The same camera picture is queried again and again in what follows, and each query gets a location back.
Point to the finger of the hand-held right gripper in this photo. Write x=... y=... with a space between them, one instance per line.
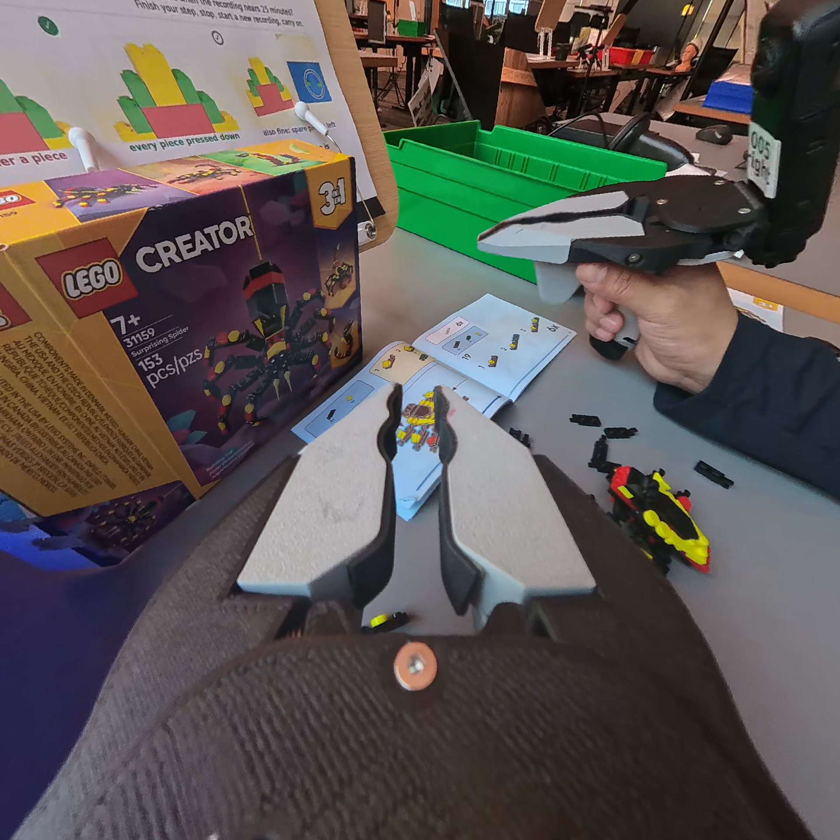
x=577 y=203
x=558 y=239

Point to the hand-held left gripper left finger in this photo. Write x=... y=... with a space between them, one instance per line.
x=328 y=505

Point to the purple and yellow lego box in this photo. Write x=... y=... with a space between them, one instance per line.
x=164 y=315

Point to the group of black lego plates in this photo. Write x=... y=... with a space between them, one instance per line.
x=714 y=474

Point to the lego instruction booklet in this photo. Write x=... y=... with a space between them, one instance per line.
x=485 y=354

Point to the red storage bins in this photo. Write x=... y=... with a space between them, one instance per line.
x=630 y=56

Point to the person's right hand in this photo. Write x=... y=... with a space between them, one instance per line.
x=682 y=321

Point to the plywood display board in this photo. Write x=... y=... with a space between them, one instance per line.
x=374 y=131

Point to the green plastic bin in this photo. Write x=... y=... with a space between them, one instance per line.
x=459 y=190

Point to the person's right forearm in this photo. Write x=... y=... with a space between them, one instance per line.
x=774 y=400

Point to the black handheld device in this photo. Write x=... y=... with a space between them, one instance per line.
x=646 y=141

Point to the blue box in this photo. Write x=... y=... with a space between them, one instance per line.
x=730 y=95

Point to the black computer mouse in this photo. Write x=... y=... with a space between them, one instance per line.
x=714 y=134

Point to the white peg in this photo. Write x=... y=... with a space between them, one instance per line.
x=310 y=117
x=83 y=148

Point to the printed paper sheet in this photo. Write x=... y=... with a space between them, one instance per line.
x=758 y=308

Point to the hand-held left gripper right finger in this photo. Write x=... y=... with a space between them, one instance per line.
x=518 y=518

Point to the white printed instruction poster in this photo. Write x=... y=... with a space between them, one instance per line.
x=197 y=65

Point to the black yellow red lego model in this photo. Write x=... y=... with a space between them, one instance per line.
x=663 y=518

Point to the wooden cabinet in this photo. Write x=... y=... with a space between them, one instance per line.
x=518 y=88

